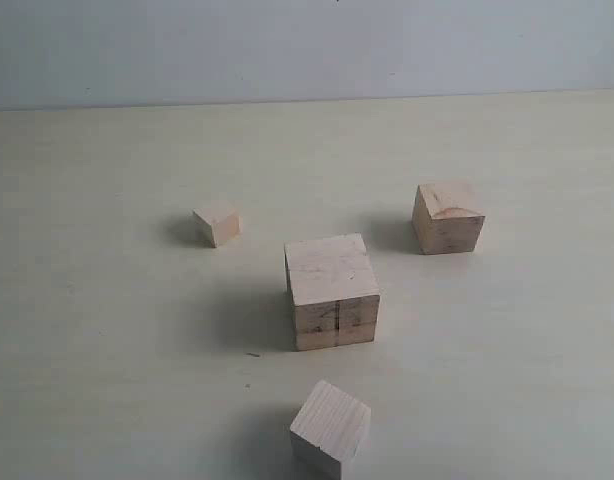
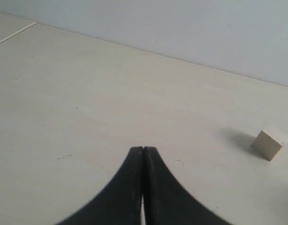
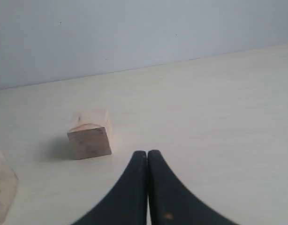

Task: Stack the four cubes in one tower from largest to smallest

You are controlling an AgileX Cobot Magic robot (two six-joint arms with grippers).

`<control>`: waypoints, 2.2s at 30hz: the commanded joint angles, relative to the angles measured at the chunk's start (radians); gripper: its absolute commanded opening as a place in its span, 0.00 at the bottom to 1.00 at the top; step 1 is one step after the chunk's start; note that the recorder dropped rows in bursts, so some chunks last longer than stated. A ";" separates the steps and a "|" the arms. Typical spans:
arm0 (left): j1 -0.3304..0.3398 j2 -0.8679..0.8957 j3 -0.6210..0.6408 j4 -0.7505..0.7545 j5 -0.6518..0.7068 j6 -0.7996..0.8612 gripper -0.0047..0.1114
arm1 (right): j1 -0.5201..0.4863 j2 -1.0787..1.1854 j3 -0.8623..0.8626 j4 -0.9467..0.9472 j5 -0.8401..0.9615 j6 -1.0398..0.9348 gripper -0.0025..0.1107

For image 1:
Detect light wooden cube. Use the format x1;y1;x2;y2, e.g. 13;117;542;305
289;380;371;479

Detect small wooden cube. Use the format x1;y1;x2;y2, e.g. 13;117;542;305
192;202;241;248

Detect large wooden cube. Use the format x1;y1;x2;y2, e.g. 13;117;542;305
284;233;381;351

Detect medium wooden cube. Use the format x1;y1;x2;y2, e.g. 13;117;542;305
412;182;485;255

